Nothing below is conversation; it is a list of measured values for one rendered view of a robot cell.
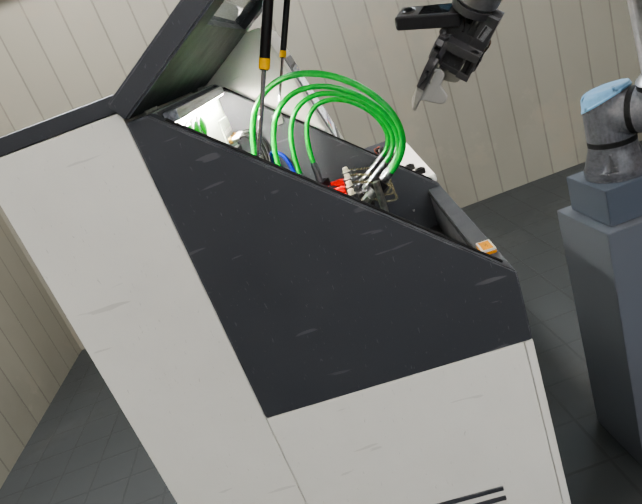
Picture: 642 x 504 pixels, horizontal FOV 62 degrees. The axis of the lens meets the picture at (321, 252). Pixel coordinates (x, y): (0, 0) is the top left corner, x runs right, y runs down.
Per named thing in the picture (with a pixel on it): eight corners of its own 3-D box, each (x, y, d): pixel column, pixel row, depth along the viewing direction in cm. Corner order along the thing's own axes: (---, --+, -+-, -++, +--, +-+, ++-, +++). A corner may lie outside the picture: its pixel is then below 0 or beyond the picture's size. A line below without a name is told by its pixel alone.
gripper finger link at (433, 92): (432, 125, 100) (457, 79, 95) (404, 110, 101) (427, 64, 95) (435, 121, 102) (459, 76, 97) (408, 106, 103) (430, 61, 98)
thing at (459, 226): (525, 329, 113) (510, 263, 107) (505, 335, 113) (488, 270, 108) (453, 231, 171) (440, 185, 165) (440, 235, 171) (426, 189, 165)
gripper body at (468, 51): (464, 86, 95) (496, 24, 85) (421, 64, 96) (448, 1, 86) (476, 67, 100) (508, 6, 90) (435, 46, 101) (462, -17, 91)
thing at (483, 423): (593, 595, 137) (533, 340, 109) (374, 648, 143) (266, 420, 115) (501, 415, 202) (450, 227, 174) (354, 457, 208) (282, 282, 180)
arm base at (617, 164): (624, 157, 149) (619, 122, 146) (663, 167, 135) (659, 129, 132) (573, 176, 149) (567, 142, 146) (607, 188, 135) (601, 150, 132)
